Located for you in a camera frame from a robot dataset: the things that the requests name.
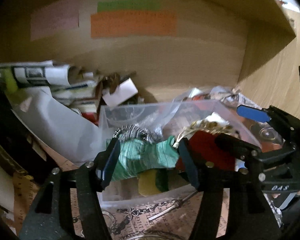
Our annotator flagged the red felt cloth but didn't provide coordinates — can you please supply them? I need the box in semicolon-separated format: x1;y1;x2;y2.
185;131;236;171

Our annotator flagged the gold fabric pouch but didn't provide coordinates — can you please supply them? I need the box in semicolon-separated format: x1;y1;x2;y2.
173;119;241;148

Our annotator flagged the green striped sock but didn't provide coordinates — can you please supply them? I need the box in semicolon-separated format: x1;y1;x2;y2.
112;136;179;181

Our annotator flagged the black white braided cord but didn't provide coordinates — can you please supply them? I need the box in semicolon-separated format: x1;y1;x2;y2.
112;124;163;144

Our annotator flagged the yellow green scrub sponge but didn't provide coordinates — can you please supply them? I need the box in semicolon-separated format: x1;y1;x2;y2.
137;168;174;197

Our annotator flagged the right hand holding gripper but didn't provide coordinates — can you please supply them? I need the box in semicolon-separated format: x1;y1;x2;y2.
270;193;281;199

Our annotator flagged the white paper bag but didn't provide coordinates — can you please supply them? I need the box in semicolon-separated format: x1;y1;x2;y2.
10;86;105;165

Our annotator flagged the clear plastic storage bin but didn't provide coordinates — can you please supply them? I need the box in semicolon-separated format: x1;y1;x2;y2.
98;100;259;208

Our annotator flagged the brown printed paper sheet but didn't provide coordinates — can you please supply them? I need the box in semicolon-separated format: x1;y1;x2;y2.
12;139;231;240

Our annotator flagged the small white cardboard box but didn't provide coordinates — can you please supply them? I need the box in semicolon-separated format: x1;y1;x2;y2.
102;78;138;107

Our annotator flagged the dark wine bottle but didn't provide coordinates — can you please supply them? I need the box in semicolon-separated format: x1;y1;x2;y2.
0;88;53;185

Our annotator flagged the rolled newspaper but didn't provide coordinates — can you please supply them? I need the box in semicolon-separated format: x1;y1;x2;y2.
0;60;81;90

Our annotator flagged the orange sticky note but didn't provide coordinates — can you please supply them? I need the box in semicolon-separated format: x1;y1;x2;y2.
90;10;177;38

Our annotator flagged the green sticky note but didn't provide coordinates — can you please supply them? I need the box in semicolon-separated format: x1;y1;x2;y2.
97;0;161;12

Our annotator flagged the pink sticky note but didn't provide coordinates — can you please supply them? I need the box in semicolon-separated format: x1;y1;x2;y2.
30;0;79;41

